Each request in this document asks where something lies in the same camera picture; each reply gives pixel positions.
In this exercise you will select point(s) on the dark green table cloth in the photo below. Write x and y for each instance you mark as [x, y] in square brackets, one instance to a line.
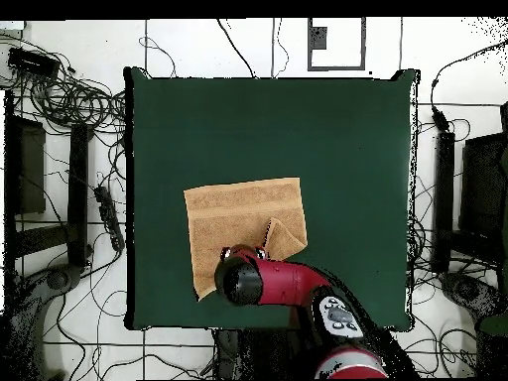
[198, 127]

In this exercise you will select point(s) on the grey square frame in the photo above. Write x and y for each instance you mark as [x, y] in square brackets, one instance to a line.
[317, 37]

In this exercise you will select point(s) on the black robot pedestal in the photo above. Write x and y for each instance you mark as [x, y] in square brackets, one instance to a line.
[254, 353]

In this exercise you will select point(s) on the orange terry towel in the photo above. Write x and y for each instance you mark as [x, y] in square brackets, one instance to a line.
[222, 214]

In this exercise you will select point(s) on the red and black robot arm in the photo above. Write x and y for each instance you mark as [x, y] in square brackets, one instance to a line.
[285, 281]

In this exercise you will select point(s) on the black frame stand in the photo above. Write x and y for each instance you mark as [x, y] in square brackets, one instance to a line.
[77, 190]
[482, 186]

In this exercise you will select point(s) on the grey stand base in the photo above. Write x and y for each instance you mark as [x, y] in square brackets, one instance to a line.
[472, 293]
[35, 301]

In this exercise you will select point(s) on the black power strip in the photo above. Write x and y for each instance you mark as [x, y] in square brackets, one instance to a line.
[109, 214]

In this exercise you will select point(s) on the black rectangular box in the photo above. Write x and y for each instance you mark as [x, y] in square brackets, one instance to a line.
[33, 62]

